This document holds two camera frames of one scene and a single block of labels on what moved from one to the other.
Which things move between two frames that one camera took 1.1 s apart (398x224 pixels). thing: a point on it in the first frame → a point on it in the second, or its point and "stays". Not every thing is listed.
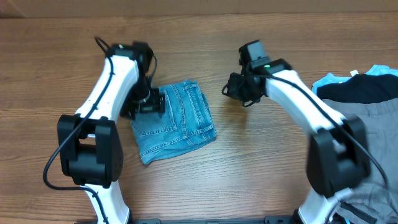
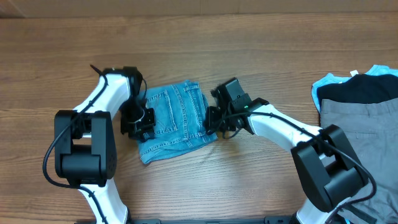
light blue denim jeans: x=188 y=121 stays
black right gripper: x=234 y=93 → x=212 y=124
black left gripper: x=156 y=104 → x=147 y=124
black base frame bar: x=267 y=220 stays
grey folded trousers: x=376 y=201 stays
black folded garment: x=362 y=88 stays
